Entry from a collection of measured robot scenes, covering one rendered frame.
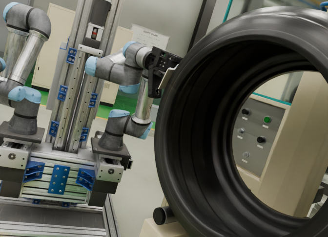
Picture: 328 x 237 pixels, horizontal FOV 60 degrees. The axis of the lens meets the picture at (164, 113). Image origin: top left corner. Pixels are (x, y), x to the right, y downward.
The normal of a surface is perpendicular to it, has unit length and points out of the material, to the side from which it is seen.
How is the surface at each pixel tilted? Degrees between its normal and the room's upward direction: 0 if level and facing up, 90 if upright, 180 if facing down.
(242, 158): 90
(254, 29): 79
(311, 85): 90
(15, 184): 90
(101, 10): 90
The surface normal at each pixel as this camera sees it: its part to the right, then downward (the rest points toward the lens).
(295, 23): -0.64, -0.26
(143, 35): 0.29, 0.25
